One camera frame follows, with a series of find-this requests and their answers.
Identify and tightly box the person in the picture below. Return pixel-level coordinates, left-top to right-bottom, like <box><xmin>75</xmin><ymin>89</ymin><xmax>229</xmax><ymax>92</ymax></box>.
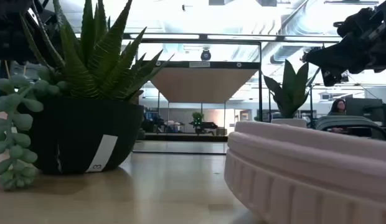
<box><xmin>327</xmin><ymin>98</ymin><xmax>348</xmax><ymax>116</ymax></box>

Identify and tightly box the black slide sandal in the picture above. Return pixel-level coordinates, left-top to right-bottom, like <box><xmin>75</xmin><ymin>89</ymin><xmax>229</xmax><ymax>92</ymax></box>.
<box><xmin>314</xmin><ymin>114</ymin><xmax>386</xmax><ymax>141</ymax></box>

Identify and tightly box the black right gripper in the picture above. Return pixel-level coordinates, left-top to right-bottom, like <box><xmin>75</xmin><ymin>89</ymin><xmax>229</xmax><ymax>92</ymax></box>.
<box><xmin>304</xmin><ymin>29</ymin><xmax>377</xmax><ymax>87</ymax></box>

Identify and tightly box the small green background plant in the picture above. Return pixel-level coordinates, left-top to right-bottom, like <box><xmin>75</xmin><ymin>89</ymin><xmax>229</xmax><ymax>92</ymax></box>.
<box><xmin>192</xmin><ymin>111</ymin><xmax>204</xmax><ymax>127</ymax></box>

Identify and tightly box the black computer monitor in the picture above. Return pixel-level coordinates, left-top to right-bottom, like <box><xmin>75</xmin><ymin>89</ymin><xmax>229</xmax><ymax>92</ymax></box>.
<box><xmin>345</xmin><ymin>97</ymin><xmax>384</xmax><ymax>118</ymax></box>

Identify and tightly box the black bowl planter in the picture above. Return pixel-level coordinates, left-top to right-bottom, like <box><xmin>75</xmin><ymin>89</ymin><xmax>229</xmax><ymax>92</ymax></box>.
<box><xmin>17</xmin><ymin>95</ymin><xmax>146</xmax><ymax>175</ymax></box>

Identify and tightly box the spiky green aloe plant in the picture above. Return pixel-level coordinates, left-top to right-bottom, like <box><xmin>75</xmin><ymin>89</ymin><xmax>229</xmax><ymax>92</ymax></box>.
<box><xmin>20</xmin><ymin>0</ymin><xmax>175</xmax><ymax>102</ymax></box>

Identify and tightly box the pale green trailing succulent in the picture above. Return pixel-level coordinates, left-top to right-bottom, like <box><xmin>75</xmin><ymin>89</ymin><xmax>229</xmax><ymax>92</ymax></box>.
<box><xmin>0</xmin><ymin>67</ymin><xmax>62</xmax><ymax>191</ymax></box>

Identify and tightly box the pink slide sandal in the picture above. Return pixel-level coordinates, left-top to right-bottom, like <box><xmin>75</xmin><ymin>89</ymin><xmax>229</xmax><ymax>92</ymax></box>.
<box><xmin>224</xmin><ymin>120</ymin><xmax>386</xmax><ymax>224</ymax></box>

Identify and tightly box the green snake plant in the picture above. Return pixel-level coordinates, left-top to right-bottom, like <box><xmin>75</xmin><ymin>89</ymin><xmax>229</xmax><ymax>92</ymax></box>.
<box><xmin>263</xmin><ymin>58</ymin><xmax>320</xmax><ymax>119</ymax></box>

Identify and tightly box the white cylindrical pot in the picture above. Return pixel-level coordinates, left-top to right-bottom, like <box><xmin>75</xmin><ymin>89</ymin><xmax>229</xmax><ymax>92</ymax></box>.
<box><xmin>270</xmin><ymin>118</ymin><xmax>308</xmax><ymax>129</ymax></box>

